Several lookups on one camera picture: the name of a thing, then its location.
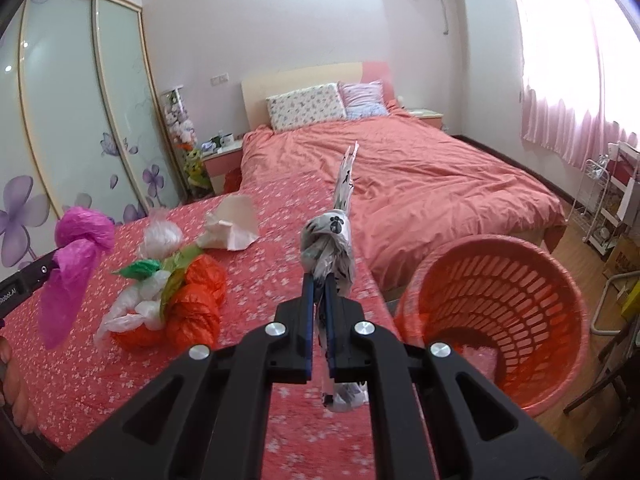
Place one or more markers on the white floral pillow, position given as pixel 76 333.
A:
pixel 307 105

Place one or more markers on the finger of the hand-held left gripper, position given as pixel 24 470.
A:
pixel 49 265

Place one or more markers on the clear plastic bag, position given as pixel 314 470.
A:
pixel 162 237

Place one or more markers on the pink bed with duvet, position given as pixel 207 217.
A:
pixel 425 185

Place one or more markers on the green plastic bag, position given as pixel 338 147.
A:
pixel 137 269

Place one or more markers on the pink striped pillow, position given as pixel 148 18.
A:
pixel 365 97

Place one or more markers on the white metal chair frame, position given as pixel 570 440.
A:
pixel 607 300

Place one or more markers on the person's left hand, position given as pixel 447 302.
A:
pixel 15 385

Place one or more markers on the pink curtain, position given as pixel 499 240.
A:
pixel 575 60

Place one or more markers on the black white printed plastic bag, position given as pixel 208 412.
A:
pixel 330 230

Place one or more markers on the magenta plastic bag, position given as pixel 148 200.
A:
pixel 75 260

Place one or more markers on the cardboard box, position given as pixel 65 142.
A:
pixel 622 260

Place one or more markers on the red plastic laundry basket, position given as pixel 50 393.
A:
pixel 525 280

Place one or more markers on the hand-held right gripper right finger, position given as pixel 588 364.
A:
pixel 325 322

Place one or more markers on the pink white nightstand with mug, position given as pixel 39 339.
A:
pixel 222 165

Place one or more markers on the wall socket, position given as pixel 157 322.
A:
pixel 220 78

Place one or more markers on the large orange plastic bag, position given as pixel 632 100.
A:
pixel 197 310

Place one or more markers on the pink plastic bag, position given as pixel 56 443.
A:
pixel 482 360

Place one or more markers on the red white shelf unit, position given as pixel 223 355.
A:
pixel 625 175

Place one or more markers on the beige tissue paper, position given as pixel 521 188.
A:
pixel 232 225

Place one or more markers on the cream and pink headboard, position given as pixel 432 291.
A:
pixel 300 77

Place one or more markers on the hanging stuffed toy column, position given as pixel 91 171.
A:
pixel 182 125

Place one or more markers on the floral glass sliding wardrobe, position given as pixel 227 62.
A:
pixel 75 110

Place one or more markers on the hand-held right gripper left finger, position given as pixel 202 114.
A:
pixel 310 310

